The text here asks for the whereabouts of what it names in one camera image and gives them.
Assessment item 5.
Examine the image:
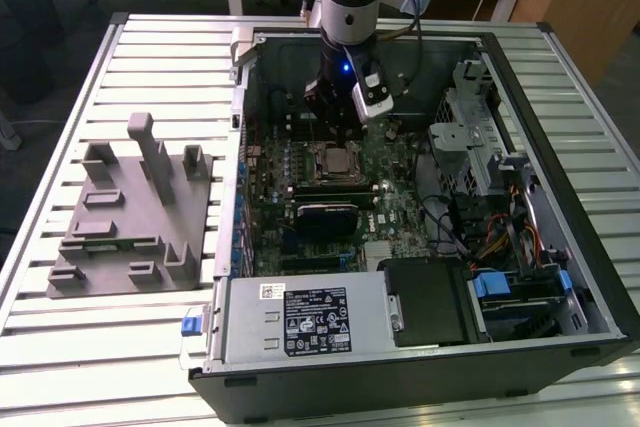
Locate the silver CPU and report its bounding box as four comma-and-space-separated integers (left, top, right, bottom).
323, 148, 355, 174

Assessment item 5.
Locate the CPU socket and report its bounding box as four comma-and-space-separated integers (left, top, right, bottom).
312, 143, 365, 186

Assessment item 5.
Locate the silver metal drive cage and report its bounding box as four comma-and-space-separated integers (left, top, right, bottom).
427, 59, 506, 198

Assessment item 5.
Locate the grey plastic drive clip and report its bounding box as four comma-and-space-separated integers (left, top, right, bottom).
451, 59, 489, 93
487, 151, 532, 188

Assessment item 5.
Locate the small black graphics card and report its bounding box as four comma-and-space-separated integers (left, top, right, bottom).
294, 201, 359, 241

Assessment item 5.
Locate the green motherboard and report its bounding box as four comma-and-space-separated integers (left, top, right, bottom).
239, 114, 436, 279

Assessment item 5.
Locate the silver chipset heatsink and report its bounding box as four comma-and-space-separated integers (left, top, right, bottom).
363, 240, 396, 274

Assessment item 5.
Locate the black plastic shroud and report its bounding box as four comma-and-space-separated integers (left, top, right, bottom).
382, 256, 476, 348

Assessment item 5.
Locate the hard disk in blue carrier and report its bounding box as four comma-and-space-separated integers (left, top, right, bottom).
467, 269, 574, 343

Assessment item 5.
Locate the grey power supply with label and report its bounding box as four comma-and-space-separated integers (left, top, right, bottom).
219, 274, 396, 366

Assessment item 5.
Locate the grey parts rack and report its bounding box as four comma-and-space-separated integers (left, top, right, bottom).
45, 111, 216, 298

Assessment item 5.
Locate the black open PC case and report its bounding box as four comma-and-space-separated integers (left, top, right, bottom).
177, 26, 640, 426

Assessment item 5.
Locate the dark office chair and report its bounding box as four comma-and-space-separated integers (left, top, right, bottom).
0, 0, 69, 106

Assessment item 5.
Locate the white furniture foot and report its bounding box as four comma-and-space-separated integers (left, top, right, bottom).
0, 109, 24, 152

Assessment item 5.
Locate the white wrist camera black face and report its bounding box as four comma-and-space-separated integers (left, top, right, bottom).
349, 44, 396, 124

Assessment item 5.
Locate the thin cable brass connector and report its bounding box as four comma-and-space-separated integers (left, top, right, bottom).
374, 29, 416, 44

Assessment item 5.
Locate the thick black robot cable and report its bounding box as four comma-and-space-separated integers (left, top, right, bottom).
392, 0, 426, 98

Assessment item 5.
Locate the orange yellow wire bundle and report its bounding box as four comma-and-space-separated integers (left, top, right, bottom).
479, 214, 546, 261

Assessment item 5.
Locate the silver metal latch bracket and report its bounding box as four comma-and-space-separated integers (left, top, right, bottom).
383, 293, 405, 334

